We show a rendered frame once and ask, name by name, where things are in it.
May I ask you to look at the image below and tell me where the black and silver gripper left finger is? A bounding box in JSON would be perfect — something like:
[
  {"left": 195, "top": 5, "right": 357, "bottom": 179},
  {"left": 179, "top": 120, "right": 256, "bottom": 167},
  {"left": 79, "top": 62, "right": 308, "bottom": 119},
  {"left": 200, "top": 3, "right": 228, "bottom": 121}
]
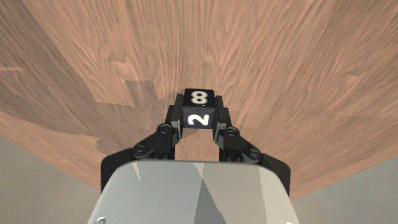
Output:
[{"left": 101, "top": 94, "right": 184, "bottom": 194}]

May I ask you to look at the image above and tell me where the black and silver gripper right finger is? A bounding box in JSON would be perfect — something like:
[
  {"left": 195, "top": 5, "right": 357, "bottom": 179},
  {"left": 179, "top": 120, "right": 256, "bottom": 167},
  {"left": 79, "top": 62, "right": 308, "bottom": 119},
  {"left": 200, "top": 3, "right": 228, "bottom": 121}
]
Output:
[{"left": 212, "top": 96, "right": 291, "bottom": 197}]

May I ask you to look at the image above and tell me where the black calendar cube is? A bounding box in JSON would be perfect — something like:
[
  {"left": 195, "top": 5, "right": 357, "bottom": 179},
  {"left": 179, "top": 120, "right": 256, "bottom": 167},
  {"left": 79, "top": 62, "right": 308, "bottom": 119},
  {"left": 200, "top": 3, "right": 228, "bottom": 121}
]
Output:
[{"left": 182, "top": 88, "right": 216, "bottom": 129}]

